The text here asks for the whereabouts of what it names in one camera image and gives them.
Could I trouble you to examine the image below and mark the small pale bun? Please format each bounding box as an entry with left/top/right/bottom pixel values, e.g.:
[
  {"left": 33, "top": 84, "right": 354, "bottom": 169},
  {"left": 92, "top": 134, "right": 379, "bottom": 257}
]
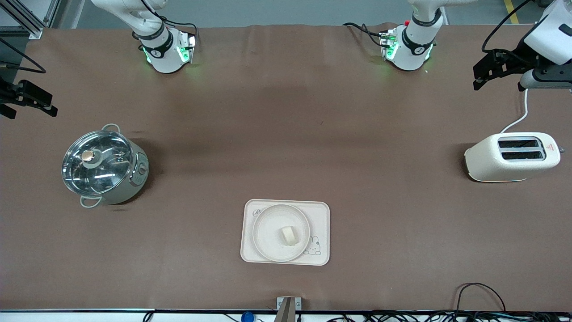
[{"left": 280, "top": 226, "right": 299, "bottom": 246}]

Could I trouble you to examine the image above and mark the cream round plate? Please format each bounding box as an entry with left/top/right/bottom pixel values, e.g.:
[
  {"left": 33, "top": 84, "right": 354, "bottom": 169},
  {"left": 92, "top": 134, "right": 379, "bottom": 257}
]
[{"left": 252, "top": 204, "right": 311, "bottom": 263}]

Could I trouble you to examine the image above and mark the cream rabbit print tray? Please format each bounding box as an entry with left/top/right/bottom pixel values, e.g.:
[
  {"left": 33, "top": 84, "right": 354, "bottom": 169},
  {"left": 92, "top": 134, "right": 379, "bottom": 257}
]
[{"left": 240, "top": 199, "right": 330, "bottom": 266}]

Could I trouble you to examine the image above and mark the glass pot lid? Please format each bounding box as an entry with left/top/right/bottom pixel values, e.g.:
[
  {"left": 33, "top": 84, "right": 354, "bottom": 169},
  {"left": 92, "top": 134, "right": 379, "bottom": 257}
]
[{"left": 62, "top": 130, "right": 135, "bottom": 196}]

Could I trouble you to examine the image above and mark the cream two-slot toaster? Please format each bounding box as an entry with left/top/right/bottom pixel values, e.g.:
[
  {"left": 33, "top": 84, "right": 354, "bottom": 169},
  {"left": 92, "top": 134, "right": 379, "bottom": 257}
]
[{"left": 464, "top": 132, "right": 561, "bottom": 182}]

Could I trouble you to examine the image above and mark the steel electric cooking pot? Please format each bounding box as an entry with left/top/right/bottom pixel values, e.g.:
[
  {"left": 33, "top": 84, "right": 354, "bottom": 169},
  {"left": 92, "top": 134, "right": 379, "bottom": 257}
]
[{"left": 62, "top": 124, "right": 150, "bottom": 209}]

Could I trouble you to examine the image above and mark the brown table mat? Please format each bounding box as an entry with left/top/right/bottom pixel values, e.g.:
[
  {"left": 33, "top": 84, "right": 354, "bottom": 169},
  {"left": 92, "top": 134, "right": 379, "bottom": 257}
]
[{"left": 0, "top": 23, "right": 572, "bottom": 312}]

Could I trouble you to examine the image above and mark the white toaster power cable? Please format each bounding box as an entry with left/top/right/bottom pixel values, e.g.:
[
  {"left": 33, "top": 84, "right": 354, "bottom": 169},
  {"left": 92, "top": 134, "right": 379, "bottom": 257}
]
[{"left": 500, "top": 89, "right": 530, "bottom": 134}]

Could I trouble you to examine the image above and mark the aluminium frame profile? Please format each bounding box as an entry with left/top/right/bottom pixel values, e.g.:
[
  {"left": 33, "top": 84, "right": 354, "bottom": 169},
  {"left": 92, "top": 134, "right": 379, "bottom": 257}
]
[{"left": 0, "top": 0, "right": 61, "bottom": 40}]

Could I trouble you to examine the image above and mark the black left base cable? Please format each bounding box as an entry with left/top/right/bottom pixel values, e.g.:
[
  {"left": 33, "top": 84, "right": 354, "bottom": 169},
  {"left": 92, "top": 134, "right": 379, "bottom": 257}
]
[{"left": 343, "top": 22, "right": 386, "bottom": 46}]

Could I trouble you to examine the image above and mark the black base cable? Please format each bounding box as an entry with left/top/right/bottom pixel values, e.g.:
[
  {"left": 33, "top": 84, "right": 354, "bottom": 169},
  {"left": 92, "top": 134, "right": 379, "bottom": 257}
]
[
  {"left": 159, "top": 16, "right": 198, "bottom": 38},
  {"left": 343, "top": 22, "right": 386, "bottom": 46}
]

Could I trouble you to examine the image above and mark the black right base cable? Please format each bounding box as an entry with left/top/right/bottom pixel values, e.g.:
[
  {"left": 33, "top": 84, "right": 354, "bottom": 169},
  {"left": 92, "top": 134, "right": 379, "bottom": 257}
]
[{"left": 159, "top": 16, "right": 198, "bottom": 38}]

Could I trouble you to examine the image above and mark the black looped cable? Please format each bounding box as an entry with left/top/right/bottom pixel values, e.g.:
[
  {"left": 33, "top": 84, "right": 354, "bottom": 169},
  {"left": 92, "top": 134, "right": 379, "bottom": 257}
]
[{"left": 455, "top": 283, "right": 506, "bottom": 314}]

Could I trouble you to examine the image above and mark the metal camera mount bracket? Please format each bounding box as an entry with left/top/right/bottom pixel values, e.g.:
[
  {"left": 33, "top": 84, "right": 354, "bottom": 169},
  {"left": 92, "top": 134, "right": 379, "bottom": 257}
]
[{"left": 276, "top": 297, "right": 302, "bottom": 322}]

